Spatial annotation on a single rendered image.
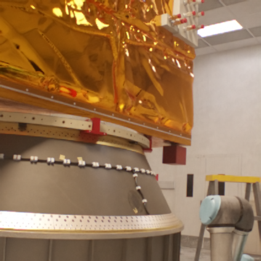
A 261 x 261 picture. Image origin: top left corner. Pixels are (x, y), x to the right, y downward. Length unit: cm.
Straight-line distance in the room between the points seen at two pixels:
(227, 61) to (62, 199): 885
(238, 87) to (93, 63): 801
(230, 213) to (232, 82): 861
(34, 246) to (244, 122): 836
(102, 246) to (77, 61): 95
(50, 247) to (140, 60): 137
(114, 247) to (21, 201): 49
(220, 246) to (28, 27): 129
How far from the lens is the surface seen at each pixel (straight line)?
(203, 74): 1046
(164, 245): 215
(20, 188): 174
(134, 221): 190
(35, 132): 191
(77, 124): 194
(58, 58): 191
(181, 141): 283
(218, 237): 150
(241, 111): 971
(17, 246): 167
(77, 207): 176
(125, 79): 228
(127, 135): 216
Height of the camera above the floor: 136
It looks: 9 degrees up
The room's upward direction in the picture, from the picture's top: 3 degrees clockwise
